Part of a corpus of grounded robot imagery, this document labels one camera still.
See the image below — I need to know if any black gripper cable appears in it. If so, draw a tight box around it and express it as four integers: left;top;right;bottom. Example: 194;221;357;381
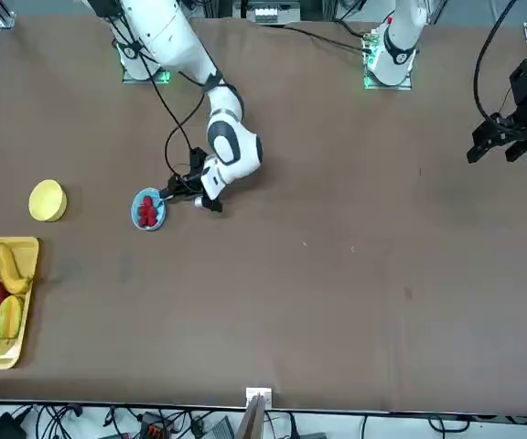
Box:
142;48;203;184

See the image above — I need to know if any large black power brick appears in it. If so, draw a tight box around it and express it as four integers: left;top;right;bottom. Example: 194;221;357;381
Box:
0;412;30;439

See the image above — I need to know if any thin black table cable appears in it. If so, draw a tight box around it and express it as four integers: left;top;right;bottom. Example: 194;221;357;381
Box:
281;25;371;55

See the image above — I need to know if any yellow-green starfruit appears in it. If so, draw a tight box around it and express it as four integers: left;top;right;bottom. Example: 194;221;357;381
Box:
0;294;23;339

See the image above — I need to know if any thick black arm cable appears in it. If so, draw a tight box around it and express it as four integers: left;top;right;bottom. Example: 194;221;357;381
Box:
472;0;521;121

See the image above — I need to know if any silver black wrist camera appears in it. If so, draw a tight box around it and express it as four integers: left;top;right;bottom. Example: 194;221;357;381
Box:
192;195;224;214

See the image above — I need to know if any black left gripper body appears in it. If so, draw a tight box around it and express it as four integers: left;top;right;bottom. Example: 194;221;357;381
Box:
502;58;527;123

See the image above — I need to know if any aluminium camera post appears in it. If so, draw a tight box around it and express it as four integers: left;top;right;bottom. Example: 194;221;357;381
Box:
235;387;274;439

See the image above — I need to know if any white power strip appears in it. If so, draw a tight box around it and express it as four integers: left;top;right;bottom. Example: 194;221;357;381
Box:
252;3;279;25

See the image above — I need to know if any yellow plastic tray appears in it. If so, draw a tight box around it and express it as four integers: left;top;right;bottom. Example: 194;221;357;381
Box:
0;236;40;370

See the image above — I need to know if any yellow banana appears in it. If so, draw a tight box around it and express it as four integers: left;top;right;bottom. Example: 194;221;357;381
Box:
0;243;34;295

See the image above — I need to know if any blue bowl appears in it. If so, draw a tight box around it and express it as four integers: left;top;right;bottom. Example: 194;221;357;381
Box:
130;187;170;232

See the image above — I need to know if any ribbed black power brick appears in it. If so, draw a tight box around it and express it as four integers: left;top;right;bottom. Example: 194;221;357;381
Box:
209;416;236;439

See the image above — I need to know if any yellow bowl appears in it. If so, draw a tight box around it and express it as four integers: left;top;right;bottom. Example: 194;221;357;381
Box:
28;179;69;223

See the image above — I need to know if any red black electronic module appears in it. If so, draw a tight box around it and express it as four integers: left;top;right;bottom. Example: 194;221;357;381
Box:
138;411;174;439

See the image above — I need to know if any green circuit board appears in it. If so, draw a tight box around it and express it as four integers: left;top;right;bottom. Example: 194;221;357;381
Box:
360;30;382;59

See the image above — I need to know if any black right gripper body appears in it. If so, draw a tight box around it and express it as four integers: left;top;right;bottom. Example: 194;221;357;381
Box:
180;146;208;197

